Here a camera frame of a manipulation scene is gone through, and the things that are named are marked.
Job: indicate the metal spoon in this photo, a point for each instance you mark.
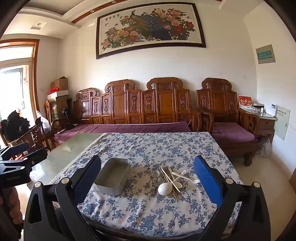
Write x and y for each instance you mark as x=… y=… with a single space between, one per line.
x=156 y=174

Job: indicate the brown cardboard box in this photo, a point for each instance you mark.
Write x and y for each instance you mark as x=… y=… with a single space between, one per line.
x=59 y=83

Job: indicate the white wall electrical panel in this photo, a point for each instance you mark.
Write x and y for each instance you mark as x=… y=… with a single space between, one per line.
x=282 y=122

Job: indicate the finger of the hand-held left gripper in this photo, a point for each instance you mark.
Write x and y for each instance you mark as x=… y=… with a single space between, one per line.
x=34 y=158
x=20 y=147

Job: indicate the large white spoon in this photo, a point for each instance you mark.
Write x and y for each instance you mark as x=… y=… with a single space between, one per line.
x=164 y=188

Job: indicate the clear plastic fork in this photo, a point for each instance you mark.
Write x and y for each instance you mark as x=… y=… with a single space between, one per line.
x=193 y=180

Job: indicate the wooden side table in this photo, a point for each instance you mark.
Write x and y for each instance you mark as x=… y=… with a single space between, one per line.
x=266 y=125

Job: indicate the white tabletop device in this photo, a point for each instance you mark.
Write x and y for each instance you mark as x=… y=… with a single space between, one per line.
x=271 y=110

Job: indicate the purple armchair cushion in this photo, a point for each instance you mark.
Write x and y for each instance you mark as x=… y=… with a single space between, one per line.
x=231 y=132

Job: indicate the grey mop head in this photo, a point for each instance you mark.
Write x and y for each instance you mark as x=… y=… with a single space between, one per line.
x=263 y=147

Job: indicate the rectangular metal tray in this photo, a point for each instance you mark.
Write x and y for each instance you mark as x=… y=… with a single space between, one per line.
x=111 y=173

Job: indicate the clear plastic bag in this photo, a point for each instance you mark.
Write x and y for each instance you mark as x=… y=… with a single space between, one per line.
x=44 y=122

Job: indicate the carved wooden armchair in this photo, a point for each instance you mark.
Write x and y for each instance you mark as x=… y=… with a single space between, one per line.
x=217 y=102

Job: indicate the white box with red flowers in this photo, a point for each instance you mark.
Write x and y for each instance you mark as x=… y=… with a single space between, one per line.
x=57 y=93

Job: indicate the wall box with green label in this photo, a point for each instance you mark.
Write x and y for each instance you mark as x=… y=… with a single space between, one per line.
x=265 y=54

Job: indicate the wooden chair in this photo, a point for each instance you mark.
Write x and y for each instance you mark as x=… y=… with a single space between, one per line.
x=48 y=115
x=34 y=136

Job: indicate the framed peacock painting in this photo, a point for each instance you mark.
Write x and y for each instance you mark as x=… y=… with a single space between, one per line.
x=150 y=27

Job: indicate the dark wooden cabinet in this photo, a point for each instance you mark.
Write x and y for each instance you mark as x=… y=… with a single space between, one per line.
x=60 y=104

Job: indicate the carved wooden sofa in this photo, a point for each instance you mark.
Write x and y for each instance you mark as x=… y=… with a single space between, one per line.
x=120 y=104

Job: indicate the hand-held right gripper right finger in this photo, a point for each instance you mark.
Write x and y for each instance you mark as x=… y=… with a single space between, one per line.
x=207 y=179

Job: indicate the wooden chopstick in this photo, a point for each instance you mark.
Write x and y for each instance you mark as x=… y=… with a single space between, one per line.
x=170 y=184
x=172 y=180

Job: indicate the person's left hand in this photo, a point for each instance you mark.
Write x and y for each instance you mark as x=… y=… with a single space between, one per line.
x=11 y=204

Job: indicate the wooden door frame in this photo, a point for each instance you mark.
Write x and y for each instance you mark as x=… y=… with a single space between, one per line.
x=35 y=76

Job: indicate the blue floral tablecloth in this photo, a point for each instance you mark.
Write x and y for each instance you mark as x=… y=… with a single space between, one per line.
x=150 y=148

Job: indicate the cream plastic spoon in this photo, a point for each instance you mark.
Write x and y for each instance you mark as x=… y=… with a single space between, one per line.
x=178 y=183

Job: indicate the black clothing pile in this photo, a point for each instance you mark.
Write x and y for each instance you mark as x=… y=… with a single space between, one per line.
x=13 y=125

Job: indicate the purple sofa cushion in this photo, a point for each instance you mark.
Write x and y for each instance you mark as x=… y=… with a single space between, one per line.
x=129 y=128

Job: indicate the black desk lamp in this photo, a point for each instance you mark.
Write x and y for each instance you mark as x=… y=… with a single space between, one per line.
x=66 y=115

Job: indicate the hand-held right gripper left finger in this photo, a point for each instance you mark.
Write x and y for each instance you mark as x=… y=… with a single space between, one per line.
x=87 y=178

